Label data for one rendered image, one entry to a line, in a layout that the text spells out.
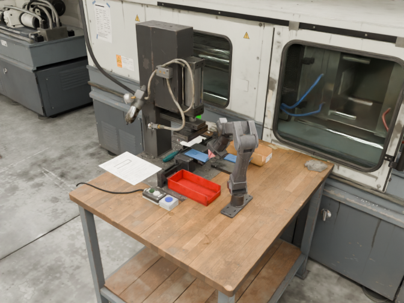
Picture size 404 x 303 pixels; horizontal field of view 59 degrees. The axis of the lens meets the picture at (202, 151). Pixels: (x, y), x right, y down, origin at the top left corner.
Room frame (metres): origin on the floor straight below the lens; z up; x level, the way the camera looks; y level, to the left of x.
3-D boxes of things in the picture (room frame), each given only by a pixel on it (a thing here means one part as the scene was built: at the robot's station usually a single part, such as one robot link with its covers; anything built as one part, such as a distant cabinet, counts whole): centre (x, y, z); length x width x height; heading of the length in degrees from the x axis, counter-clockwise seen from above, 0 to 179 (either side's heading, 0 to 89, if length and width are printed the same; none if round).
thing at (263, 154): (1.87, -0.28, 0.93); 0.25 x 0.13 x 0.08; 54
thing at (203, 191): (1.50, 0.04, 0.93); 0.25 x 0.12 x 0.06; 54
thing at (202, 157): (1.71, 0.01, 1.00); 0.15 x 0.07 x 0.03; 54
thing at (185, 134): (1.78, 0.12, 1.22); 0.26 x 0.18 x 0.30; 54
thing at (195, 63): (1.75, 0.06, 1.37); 0.11 x 0.09 x 0.30; 144
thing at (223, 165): (1.75, -0.17, 0.91); 0.17 x 0.16 x 0.02; 144
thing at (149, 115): (1.91, 0.27, 1.28); 0.14 x 0.12 x 0.75; 144
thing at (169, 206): (1.38, 0.16, 0.90); 0.07 x 0.07 x 0.06; 54
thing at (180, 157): (1.76, 0.05, 0.98); 0.20 x 0.10 x 0.01; 144
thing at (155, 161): (1.82, 0.10, 0.88); 0.65 x 0.50 x 0.03; 144
